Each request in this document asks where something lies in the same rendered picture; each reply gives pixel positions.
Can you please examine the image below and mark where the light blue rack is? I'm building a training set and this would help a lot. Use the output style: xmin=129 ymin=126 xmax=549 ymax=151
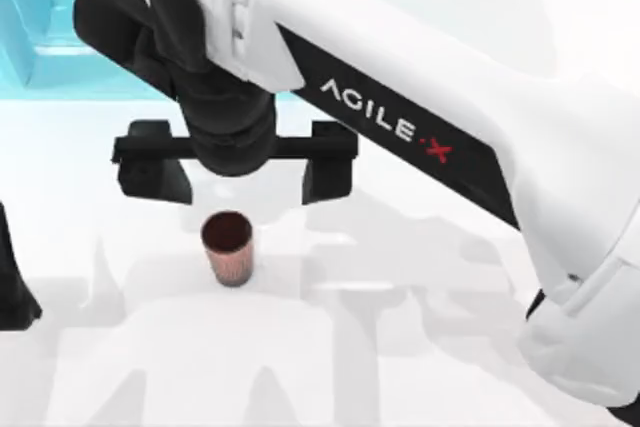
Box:
xmin=0 ymin=0 xmax=337 ymax=99

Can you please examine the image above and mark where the brown and pink cup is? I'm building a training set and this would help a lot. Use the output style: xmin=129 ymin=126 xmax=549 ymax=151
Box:
xmin=199 ymin=209 xmax=254 ymax=290

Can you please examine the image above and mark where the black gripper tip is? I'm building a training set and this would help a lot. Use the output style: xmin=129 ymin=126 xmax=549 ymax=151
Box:
xmin=0 ymin=200 xmax=43 ymax=334

